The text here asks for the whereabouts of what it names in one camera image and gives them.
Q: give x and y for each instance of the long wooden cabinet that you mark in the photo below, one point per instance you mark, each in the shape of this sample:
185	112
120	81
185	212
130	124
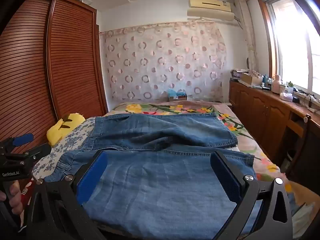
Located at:
260	112

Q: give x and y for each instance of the red striped cloth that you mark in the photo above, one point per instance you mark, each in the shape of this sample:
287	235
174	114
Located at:
27	192

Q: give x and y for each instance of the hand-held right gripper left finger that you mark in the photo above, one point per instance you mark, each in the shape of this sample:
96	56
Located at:
92	177

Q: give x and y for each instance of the blue denim pants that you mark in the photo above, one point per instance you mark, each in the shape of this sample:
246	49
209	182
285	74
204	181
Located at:
150	180

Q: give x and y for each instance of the stack of papers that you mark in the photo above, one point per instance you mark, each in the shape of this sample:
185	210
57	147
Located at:
236	73

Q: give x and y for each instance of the bed with blue floral cover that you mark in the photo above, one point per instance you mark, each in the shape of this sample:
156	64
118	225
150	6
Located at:
72	140

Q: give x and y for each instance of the cardboard box with blue contents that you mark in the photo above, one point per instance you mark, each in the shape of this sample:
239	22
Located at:
177	95

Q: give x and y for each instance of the white tissue box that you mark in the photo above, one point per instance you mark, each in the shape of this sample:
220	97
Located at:
286	97

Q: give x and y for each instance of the open flat cardboard box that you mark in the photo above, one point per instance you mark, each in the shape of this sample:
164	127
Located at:
251	79

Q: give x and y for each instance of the light green cloth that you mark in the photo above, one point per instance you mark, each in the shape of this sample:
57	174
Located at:
303	217

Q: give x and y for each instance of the green capped bottle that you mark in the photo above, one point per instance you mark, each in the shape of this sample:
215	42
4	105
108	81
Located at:
290	88

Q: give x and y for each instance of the colourful flower print blanket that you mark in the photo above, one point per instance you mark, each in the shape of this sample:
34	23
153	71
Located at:
180	108

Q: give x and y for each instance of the cream tied window curtain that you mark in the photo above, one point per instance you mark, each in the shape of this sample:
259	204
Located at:
246	30

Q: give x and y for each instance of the pink circle patterned wall curtain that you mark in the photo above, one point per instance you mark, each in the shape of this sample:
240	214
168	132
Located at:
162	62

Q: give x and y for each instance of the yellow plush toy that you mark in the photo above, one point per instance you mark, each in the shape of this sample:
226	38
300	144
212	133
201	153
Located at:
60	130

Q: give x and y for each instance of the pink thermos jug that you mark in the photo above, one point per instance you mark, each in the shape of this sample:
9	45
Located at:
276	85

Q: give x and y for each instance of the person's left hand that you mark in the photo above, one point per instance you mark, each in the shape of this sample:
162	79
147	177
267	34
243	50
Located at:
16	197

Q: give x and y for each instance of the wooden louvred wardrobe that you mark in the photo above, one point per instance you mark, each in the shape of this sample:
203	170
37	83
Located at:
70	55

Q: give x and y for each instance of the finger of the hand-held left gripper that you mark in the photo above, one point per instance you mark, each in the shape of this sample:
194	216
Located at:
37	152
22	139

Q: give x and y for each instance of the white power strip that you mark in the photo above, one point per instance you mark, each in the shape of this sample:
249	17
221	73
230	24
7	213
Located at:
310	105

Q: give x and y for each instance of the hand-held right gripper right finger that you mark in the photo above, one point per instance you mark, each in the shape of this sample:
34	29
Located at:
225	177

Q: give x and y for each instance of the blue bottle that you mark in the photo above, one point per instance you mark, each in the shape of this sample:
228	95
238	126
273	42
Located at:
265	80

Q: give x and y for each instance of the wooden framed window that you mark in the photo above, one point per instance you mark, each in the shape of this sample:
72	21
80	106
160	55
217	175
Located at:
292	42

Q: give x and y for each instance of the cream wall air conditioner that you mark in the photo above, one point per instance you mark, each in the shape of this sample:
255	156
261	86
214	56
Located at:
210	8

